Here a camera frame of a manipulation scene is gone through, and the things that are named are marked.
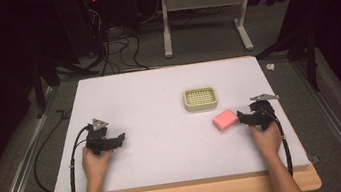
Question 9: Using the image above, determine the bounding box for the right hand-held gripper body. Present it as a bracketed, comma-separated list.
[246, 91, 285, 133]

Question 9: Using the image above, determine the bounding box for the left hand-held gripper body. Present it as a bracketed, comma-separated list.
[82, 115, 118, 158]

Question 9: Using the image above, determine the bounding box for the pink sponge block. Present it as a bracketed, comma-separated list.
[211, 107, 241, 133]

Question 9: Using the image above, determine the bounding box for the beige slotted soap dish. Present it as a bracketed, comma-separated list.
[181, 83, 221, 114]

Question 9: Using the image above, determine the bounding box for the person's left hand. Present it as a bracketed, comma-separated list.
[79, 142, 118, 187]

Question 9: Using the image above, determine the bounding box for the person's right hand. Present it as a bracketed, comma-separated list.
[248, 119, 285, 163]

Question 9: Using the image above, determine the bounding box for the white foam mat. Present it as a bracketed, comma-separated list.
[37, 48, 312, 192]

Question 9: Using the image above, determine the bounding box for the small grey clip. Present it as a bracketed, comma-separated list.
[307, 152, 321, 165]

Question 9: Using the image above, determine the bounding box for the black stand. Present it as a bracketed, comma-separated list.
[252, 26, 324, 100]
[27, 49, 106, 120]

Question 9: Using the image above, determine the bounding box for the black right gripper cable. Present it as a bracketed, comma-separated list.
[260, 105, 295, 180]

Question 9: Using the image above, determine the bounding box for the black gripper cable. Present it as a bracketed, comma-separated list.
[60, 125, 100, 192]
[260, 105, 295, 180]

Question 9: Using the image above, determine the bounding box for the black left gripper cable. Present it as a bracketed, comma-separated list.
[60, 125, 100, 192]

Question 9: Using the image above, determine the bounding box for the black floor cable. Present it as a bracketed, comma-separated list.
[25, 107, 85, 192]

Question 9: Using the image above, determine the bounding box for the metal floor rail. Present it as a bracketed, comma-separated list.
[292, 53, 341, 192]
[0, 86, 72, 192]

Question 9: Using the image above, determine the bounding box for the tangle of black floor cables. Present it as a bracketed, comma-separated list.
[79, 0, 151, 79]

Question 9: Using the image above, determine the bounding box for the white metal desk frame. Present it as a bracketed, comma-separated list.
[156, 0, 263, 63]

